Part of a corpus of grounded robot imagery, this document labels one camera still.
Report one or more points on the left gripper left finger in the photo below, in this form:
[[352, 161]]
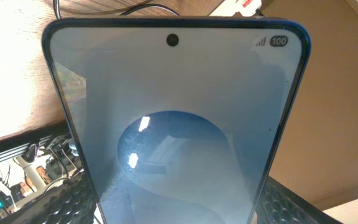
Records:
[[71, 202]]

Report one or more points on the blue Galaxy smartphone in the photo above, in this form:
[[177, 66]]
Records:
[[176, 119]]

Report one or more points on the white power strip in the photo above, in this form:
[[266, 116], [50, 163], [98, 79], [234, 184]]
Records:
[[246, 8]]

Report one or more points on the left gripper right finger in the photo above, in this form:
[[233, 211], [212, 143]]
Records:
[[278, 204]]

